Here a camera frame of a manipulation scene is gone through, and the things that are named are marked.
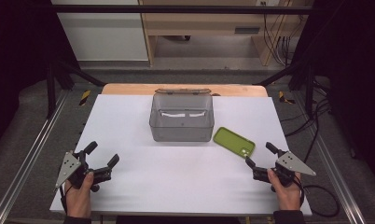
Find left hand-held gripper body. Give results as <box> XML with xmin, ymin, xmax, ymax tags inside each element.
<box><xmin>54</xmin><ymin>149</ymin><xmax>113</xmax><ymax>192</ymax></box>

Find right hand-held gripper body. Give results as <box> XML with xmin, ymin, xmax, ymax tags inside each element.
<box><xmin>252</xmin><ymin>150</ymin><xmax>317</xmax><ymax>193</ymax></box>

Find green phone case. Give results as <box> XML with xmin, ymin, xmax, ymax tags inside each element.
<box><xmin>213</xmin><ymin>126</ymin><xmax>257</xmax><ymax>160</ymax></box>

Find grey translucent storage box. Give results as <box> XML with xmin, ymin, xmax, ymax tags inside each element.
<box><xmin>148</xmin><ymin>88</ymin><xmax>215</xmax><ymax>144</ymax></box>

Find person's right hand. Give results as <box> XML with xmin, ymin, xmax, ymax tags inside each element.
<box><xmin>267</xmin><ymin>168</ymin><xmax>303</xmax><ymax>213</ymax></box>

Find person's left hand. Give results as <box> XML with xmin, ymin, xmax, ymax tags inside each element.
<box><xmin>63</xmin><ymin>171</ymin><xmax>95</xmax><ymax>219</ymax></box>

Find yellow black tape marker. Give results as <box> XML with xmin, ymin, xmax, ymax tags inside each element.
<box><xmin>78</xmin><ymin>89</ymin><xmax>92</xmax><ymax>106</ymax></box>
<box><xmin>278</xmin><ymin>91</ymin><xmax>297</xmax><ymax>105</ymax></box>

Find white table board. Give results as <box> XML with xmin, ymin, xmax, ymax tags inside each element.
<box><xmin>49</xmin><ymin>93</ymin><xmax>313</xmax><ymax>217</ymax></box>

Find black metal stand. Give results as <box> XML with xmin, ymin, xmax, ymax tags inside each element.
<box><xmin>45</xmin><ymin>59</ymin><xmax>106</xmax><ymax>119</ymax></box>
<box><xmin>252</xmin><ymin>61</ymin><xmax>317</xmax><ymax>118</ymax></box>

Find wooden table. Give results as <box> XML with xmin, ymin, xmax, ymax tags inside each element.
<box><xmin>101</xmin><ymin>83</ymin><xmax>270</xmax><ymax>98</ymax></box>

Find white cabinet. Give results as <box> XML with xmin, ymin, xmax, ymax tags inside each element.
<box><xmin>50</xmin><ymin>0</ymin><xmax>150</xmax><ymax>62</ymax></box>

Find light wooden desk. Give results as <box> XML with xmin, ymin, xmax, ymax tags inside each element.
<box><xmin>138</xmin><ymin>0</ymin><xmax>314</xmax><ymax>67</ymax></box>

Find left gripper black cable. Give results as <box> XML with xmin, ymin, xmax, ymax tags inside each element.
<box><xmin>58</xmin><ymin>186</ymin><xmax>74</xmax><ymax>216</ymax></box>

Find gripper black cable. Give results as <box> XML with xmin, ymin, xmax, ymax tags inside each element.
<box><xmin>58</xmin><ymin>186</ymin><xmax>74</xmax><ymax>216</ymax></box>
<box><xmin>295</xmin><ymin>173</ymin><xmax>340</xmax><ymax>218</ymax></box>

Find aluminium floor rail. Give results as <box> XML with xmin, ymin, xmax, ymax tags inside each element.
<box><xmin>0</xmin><ymin>90</ymin><xmax>70</xmax><ymax>224</ymax></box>
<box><xmin>293</xmin><ymin>91</ymin><xmax>368</xmax><ymax>224</ymax></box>

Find black floor cables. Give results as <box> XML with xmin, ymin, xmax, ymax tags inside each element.
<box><xmin>280</xmin><ymin>77</ymin><xmax>333</xmax><ymax>164</ymax></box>

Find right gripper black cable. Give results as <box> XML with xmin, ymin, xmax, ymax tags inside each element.
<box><xmin>295</xmin><ymin>173</ymin><xmax>340</xmax><ymax>218</ymax></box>

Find bundle of hanging cables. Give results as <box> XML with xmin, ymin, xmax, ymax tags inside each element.
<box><xmin>261</xmin><ymin>1</ymin><xmax>305</xmax><ymax>67</ymax></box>

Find black frame crossbar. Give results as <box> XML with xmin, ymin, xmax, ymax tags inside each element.
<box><xmin>50</xmin><ymin>4</ymin><xmax>317</xmax><ymax>15</ymax></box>

